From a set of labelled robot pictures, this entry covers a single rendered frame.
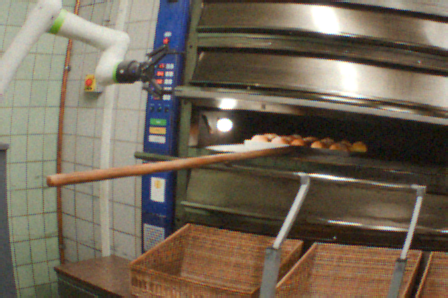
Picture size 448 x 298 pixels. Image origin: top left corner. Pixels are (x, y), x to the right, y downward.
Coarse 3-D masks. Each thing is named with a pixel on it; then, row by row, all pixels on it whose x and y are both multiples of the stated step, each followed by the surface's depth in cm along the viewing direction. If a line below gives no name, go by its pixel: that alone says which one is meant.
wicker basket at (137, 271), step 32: (192, 224) 265; (160, 256) 246; (192, 256) 261; (224, 256) 255; (256, 256) 248; (288, 256) 229; (160, 288) 240; (192, 288) 213; (224, 288) 206; (256, 288) 205
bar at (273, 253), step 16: (160, 160) 231; (272, 176) 210; (288, 176) 206; (304, 176) 202; (320, 176) 201; (336, 176) 198; (304, 192) 201; (416, 192) 181; (416, 208) 176; (288, 224) 192; (272, 256) 185; (400, 256) 165; (272, 272) 185; (400, 272) 162; (272, 288) 186
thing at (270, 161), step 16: (240, 160) 257; (256, 160) 254; (272, 160) 250; (288, 160) 247; (304, 160) 245; (368, 176) 229; (384, 176) 225; (400, 176) 221; (416, 176) 217; (432, 176) 212
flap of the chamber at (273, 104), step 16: (176, 96) 255; (192, 96) 250; (208, 96) 247; (224, 96) 243; (240, 96) 240; (256, 96) 237; (272, 96) 233; (272, 112) 254; (288, 112) 247; (304, 112) 240; (320, 112) 233; (336, 112) 225; (352, 112) 218; (368, 112) 213; (384, 112) 209; (400, 112) 206; (416, 128) 217; (432, 128) 208
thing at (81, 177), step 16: (176, 160) 186; (192, 160) 194; (208, 160) 203; (224, 160) 215; (48, 176) 129; (64, 176) 133; (80, 176) 139; (96, 176) 146; (112, 176) 153; (128, 176) 161
